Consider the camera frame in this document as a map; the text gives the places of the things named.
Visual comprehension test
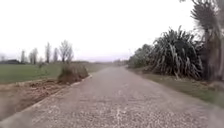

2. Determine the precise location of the tall cabbage tree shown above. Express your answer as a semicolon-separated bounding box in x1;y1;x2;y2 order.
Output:
190;0;224;83

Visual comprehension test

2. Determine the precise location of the large flax bush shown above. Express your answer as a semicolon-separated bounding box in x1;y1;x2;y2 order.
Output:
146;25;205;80

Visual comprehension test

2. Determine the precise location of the green grass field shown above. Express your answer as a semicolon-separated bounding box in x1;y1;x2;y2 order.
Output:
0;62;114;85

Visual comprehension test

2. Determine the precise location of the row of bare trees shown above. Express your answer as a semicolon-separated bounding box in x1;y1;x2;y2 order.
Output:
19;39;75;65

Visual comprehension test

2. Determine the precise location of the grey gravel road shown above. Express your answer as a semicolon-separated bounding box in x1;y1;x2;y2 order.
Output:
0;65;224;128

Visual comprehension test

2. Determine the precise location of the dark low building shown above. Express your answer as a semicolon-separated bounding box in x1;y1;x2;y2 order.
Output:
0;59;22;65

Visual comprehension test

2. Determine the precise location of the brown dirt patch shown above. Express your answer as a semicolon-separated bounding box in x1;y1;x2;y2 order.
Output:
0;77;73;122

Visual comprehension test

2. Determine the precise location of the green bush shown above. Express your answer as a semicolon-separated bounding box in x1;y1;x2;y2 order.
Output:
127;43;154;70

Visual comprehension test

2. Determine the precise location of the grass verge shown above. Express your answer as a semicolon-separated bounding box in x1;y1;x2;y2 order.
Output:
128;67;224;109

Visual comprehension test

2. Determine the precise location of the brown dry bush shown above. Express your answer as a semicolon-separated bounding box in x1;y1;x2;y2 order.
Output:
57;63;90;85

